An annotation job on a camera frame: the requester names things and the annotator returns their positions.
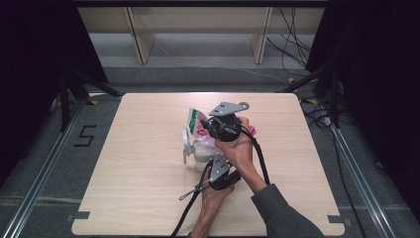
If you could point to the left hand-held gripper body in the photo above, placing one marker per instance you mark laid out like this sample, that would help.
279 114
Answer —
219 170

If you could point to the person's right hand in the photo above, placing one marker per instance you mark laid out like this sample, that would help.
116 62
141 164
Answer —
239 148

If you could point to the pink white plastic bag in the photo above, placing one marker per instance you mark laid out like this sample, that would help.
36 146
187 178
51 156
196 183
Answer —
197 120

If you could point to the person's left hand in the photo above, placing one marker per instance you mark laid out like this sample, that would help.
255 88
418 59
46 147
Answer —
216 196

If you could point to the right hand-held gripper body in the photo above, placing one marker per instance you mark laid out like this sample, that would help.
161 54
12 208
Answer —
226 124

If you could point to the black metal stand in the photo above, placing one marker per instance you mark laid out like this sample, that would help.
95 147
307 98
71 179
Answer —
71 92
325 86

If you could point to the light wooden shelf unit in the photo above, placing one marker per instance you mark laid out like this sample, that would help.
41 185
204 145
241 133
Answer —
198 23

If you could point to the dark curtain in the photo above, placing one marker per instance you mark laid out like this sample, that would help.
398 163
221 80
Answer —
36 59
379 82

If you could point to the metal floor rail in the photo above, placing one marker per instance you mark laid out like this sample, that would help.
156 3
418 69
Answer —
363 185
39 178

